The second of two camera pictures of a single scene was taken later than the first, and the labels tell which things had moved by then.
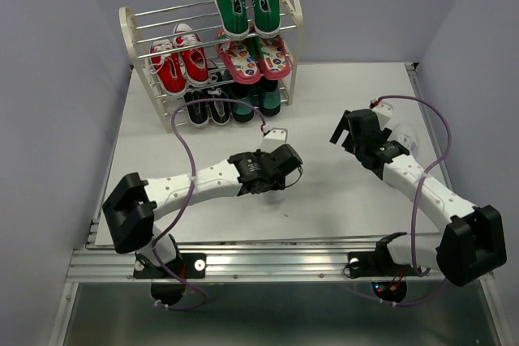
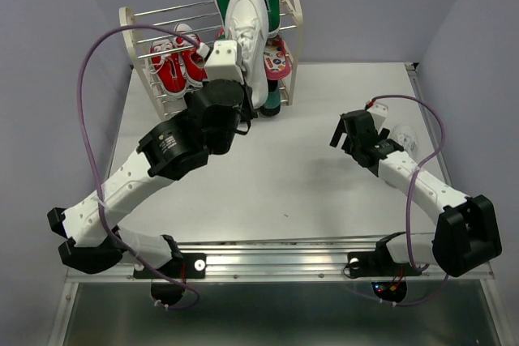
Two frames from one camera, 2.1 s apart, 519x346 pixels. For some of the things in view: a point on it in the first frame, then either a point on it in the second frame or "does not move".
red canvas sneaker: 169,67 does not move
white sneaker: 274,197 to 246,22
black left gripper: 278,184 to 248,111
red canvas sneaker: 194,57 does not move
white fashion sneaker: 405,134 does not move
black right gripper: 343,124 does not move
